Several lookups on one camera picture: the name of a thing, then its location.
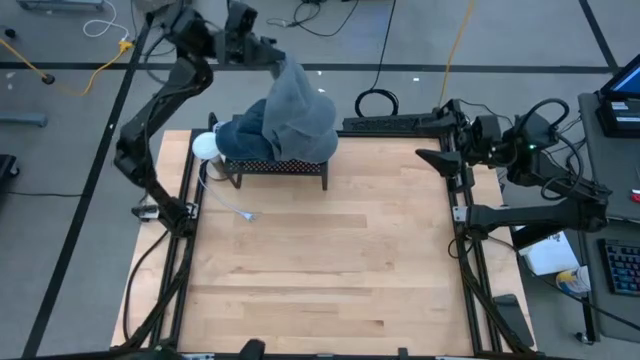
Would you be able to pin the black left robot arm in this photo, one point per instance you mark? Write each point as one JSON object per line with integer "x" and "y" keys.
{"x": 150, "y": 120}

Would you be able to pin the black keyboard colourful keys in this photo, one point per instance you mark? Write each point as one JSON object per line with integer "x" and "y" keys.
{"x": 622, "y": 265}

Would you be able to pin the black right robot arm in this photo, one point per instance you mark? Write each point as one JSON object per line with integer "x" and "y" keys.
{"x": 540, "y": 217}

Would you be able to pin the laptop with blue screen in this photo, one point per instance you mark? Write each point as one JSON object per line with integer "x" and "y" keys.
{"x": 627, "y": 80}

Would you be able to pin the dark grey desk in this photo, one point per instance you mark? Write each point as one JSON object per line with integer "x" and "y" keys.
{"x": 615, "y": 165}

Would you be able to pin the black table-level camera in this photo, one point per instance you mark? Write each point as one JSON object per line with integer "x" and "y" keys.
{"x": 252, "y": 350}

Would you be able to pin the white round-top stand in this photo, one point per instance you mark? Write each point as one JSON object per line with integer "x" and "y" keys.
{"x": 206, "y": 146}

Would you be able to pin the black desktop device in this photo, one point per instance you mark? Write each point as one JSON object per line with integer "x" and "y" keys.
{"x": 620, "y": 120}

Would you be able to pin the grey desk foot bar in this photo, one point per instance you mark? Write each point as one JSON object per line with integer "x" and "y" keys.
{"x": 22, "y": 120}
{"x": 60, "y": 5}

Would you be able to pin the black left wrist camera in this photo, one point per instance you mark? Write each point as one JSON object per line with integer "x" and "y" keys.
{"x": 242, "y": 17}

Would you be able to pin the grey washed baseball cap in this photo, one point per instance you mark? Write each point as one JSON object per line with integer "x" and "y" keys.
{"x": 300, "y": 120}

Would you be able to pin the blue denim baseball cap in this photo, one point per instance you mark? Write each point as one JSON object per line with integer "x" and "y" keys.
{"x": 245, "y": 140}

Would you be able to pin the black perforated metal stand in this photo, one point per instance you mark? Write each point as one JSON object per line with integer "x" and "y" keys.
{"x": 280, "y": 166}

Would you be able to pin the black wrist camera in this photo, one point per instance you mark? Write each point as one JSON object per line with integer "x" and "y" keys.
{"x": 486, "y": 129}
{"x": 242, "y": 17}

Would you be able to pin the black rectangular pad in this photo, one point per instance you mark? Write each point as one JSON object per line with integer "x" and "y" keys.
{"x": 515, "y": 320}

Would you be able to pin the black floor box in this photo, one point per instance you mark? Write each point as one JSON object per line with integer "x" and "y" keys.
{"x": 7, "y": 167}

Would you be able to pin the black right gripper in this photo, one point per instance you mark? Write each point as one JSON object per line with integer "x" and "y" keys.
{"x": 467, "y": 155}

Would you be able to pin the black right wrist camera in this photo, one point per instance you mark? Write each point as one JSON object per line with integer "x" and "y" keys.
{"x": 486, "y": 129}

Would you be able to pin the white paper box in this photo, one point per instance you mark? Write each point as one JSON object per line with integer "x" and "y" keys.
{"x": 550, "y": 255}

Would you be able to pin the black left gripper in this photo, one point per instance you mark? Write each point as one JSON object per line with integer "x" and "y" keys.
{"x": 240, "y": 50}

